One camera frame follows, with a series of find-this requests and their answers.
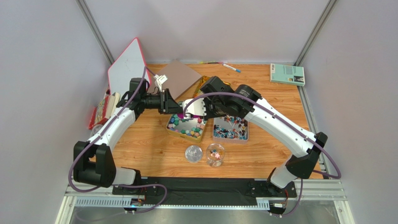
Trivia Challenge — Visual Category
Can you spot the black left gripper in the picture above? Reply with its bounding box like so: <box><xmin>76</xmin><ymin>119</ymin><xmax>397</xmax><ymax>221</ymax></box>
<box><xmin>142</xmin><ymin>88</ymin><xmax>183</xmax><ymax>115</ymax></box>

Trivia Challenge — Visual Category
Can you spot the purple plastic scoop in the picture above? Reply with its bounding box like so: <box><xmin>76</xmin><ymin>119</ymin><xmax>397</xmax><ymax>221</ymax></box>
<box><xmin>177</xmin><ymin>113</ymin><xmax>203</xmax><ymax>119</ymax></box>

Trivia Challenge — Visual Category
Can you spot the clear plastic jar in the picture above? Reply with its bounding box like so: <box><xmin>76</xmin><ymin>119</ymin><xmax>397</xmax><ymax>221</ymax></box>
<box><xmin>206</xmin><ymin>143</ymin><xmax>226</xmax><ymax>168</ymax></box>

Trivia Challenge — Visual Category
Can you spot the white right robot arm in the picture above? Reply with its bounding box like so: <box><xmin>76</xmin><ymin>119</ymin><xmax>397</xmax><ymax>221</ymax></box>
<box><xmin>200</xmin><ymin>76</ymin><xmax>328</xmax><ymax>189</ymax></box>

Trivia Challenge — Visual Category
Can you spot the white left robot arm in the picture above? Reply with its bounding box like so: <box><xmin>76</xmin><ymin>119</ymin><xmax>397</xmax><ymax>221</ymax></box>
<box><xmin>69</xmin><ymin>78</ymin><xmax>183</xmax><ymax>189</ymax></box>

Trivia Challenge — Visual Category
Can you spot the gold tin of gummy candies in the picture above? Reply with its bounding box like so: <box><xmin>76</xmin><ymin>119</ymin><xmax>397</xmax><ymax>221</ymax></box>
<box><xmin>192</xmin><ymin>76</ymin><xmax>231</xmax><ymax>98</ymax></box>

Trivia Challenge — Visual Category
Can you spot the gold tin of star candies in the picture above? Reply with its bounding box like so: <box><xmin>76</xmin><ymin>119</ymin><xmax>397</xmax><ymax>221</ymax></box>
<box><xmin>166</xmin><ymin>114</ymin><xmax>207</xmax><ymax>143</ymax></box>

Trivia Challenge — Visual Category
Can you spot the pink tin of lollipops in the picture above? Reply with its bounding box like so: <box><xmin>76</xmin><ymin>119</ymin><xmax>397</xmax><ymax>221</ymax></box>
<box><xmin>213</xmin><ymin>115</ymin><xmax>249</xmax><ymax>144</ymax></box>

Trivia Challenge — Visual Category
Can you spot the brown cardboard sheet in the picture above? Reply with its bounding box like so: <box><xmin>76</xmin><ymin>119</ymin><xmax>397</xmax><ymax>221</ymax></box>
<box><xmin>157</xmin><ymin>60</ymin><xmax>202</xmax><ymax>99</ymax></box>

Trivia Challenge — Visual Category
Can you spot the white blue marker pen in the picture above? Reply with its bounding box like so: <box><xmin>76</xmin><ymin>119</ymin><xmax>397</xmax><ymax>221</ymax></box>
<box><xmin>222</xmin><ymin>63</ymin><xmax>241</xmax><ymax>73</ymax></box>

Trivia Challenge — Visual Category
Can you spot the yellow pink pen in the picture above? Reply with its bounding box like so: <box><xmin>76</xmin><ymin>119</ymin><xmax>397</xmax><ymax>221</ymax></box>
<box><xmin>199</xmin><ymin>61</ymin><xmax>228</xmax><ymax>64</ymax></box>

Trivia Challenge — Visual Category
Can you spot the white board with red rim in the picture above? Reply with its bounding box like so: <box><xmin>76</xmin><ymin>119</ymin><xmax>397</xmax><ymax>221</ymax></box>
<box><xmin>108</xmin><ymin>37</ymin><xmax>147</xmax><ymax>94</ymax></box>

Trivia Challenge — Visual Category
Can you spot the silver jar lid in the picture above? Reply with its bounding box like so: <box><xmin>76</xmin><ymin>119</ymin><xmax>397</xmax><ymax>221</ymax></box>
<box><xmin>185</xmin><ymin>145</ymin><xmax>203</xmax><ymax>163</ymax></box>

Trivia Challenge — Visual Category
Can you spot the stack of books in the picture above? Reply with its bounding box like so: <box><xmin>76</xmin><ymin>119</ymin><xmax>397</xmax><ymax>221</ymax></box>
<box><xmin>88</xmin><ymin>92</ymin><xmax>121</xmax><ymax>130</ymax></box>

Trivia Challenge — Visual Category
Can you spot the small clear cup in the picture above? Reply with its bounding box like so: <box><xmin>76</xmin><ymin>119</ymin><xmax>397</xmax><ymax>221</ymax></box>
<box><xmin>91</xmin><ymin>124</ymin><xmax>103</xmax><ymax>137</ymax></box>

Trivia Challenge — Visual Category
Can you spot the teal book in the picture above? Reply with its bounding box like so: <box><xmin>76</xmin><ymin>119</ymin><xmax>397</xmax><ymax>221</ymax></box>
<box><xmin>270</xmin><ymin>63</ymin><xmax>306</xmax><ymax>86</ymax></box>

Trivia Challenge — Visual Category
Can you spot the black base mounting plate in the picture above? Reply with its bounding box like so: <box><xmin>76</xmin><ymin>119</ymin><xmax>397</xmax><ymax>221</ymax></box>
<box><xmin>112</xmin><ymin>177</ymin><xmax>298</xmax><ymax>206</ymax></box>

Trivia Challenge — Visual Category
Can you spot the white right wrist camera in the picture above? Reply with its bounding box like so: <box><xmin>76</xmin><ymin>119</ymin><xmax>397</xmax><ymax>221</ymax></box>
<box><xmin>182</xmin><ymin>98</ymin><xmax>206</xmax><ymax>117</ymax></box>

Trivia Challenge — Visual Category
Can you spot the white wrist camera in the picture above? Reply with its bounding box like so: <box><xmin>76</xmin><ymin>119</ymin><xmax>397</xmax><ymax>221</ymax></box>
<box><xmin>154</xmin><ymin>74</ymin><xmax>168</xmax><ymax>91</ymax></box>
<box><xmin>182</xmin><ymin>98</ymin><xmax>206</xmax><ymax>117</ymax></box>

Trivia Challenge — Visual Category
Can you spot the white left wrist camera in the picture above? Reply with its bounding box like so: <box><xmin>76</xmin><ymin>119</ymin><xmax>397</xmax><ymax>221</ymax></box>
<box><xmin>154</xmin><ymin>74</ymin><xmax>168</xmax><ymax>91</ymax></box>

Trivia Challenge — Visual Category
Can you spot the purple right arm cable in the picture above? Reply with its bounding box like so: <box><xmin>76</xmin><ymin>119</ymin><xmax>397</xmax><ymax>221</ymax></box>
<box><xmin>183</xmin><ymin>91</ymin><xmax>342</xmax><ymax>217</ymax></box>

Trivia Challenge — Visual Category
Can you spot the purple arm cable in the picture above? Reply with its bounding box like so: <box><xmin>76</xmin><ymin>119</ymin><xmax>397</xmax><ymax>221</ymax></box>
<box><xmin>67</xmin><ymin>65</ymin><xmax>169</xmax><ymax>214</ymax></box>
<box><xmin>183</xmin><ymin>91</ymin><xmax>342</xmax><ymax>217</ymax></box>

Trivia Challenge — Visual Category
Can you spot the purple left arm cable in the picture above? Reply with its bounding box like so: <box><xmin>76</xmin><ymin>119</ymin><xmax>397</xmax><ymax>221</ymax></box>
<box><xmin>67</xmin><ymin>65</ymin><xmax>169</xmax><ymax>214</ymax></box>

